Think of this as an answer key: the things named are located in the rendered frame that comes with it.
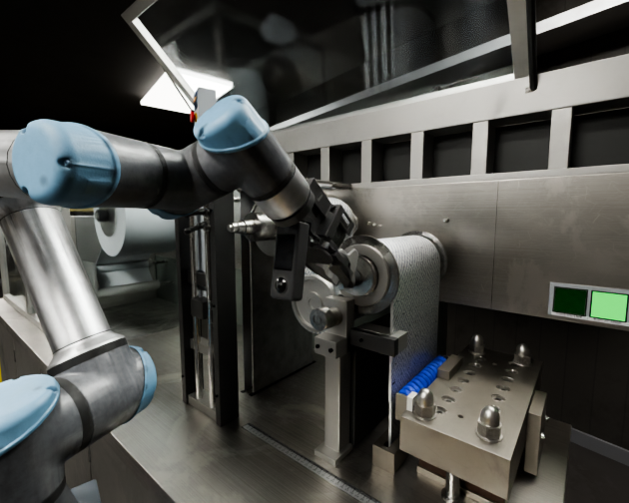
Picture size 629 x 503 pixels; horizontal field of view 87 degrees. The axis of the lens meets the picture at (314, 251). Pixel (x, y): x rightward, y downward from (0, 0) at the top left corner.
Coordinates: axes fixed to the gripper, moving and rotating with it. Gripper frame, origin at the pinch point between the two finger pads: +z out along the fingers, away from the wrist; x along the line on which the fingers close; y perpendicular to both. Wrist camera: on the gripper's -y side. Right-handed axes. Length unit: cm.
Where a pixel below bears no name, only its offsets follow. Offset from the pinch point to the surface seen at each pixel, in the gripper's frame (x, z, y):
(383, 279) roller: -6.3, 1.6, 3.1
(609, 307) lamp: -38, 31, 19
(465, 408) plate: -19.2, 20.3, -9.7
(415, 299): -7.7, 13.6, 6.0
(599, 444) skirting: -46, 223, 33
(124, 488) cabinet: 44, 14, -52
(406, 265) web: -7.5, 5.6, 8.8
